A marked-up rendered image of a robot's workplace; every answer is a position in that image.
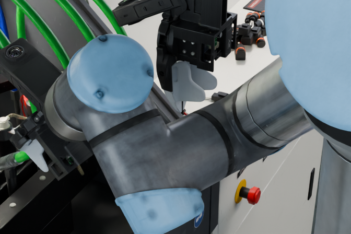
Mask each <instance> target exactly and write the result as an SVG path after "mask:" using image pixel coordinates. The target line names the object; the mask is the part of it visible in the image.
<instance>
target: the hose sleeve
mask: <svg viewBox="0 0 351 234"><path fill-rule="evenodd" d="M17 153H19V151H18V152H15V153H11V154H8V155H6V156H4V157H0V171H2V170H5V169H8V168H11V167H14V166H18V165H20V164H22V163H23V162H21V163H19V162H17V161H16V159H15V155H16V154H17Z"/></svg>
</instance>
